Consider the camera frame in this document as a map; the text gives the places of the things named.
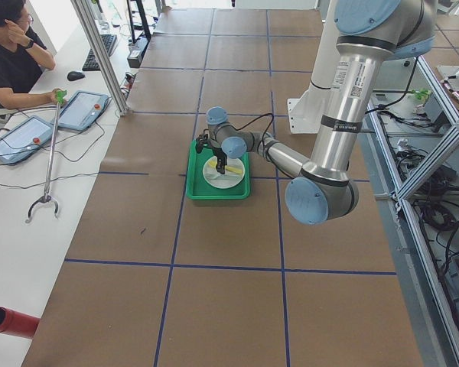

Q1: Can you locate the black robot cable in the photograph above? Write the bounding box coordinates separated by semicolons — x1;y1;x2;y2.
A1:
235;112;275;161

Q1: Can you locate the red cylinder tube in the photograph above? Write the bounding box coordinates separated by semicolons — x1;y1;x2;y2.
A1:
0;307;41;339

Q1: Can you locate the white round plate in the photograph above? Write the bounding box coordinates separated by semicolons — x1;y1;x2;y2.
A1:
202;156;246;189

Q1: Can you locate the black keyboard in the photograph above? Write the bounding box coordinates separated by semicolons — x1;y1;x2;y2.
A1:
81;34;119;73

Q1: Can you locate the metal reacher grabber tool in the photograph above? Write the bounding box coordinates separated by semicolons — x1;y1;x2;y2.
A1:
25;89;67;223

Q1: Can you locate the brown paper table cover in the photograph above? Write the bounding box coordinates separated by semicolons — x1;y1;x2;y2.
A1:
24;9;422;366

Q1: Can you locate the white pedestal column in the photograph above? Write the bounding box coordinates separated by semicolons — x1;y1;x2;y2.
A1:
288;0;340;134

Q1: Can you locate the black computer mouse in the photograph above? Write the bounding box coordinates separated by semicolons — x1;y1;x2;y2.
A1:
67;70;85;82

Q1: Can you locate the green plastic tray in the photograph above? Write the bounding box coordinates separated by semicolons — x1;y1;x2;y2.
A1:
186;140;250;200

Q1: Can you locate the far blue teach pendant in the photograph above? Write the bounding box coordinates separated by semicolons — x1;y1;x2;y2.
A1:
58;90;109;132

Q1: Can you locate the white plastic spoon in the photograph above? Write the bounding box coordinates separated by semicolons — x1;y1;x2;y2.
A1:
204;174;243;182

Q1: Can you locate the yellow plastic spoon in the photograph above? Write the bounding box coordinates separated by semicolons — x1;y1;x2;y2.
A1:
207;161;244;175

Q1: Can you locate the near blue teach pendant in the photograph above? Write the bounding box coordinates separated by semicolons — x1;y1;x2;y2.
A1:
0;115;53;164

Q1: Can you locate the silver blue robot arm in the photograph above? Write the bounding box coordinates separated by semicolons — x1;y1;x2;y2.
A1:
207;1;438;225

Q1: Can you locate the aluminium frame post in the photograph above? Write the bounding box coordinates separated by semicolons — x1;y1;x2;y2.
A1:
71;0;129;116

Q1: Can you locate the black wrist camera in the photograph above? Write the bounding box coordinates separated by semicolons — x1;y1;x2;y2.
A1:
195;132;212;154

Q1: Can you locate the person in black shirt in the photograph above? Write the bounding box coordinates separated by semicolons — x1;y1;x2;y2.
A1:
0;0;57;109

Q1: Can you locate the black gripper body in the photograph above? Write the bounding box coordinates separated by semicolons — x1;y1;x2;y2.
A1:
211;147;227;161

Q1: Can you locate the blue teach pendant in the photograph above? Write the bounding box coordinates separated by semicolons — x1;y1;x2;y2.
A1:
58;90;109;132
0;115;53;164

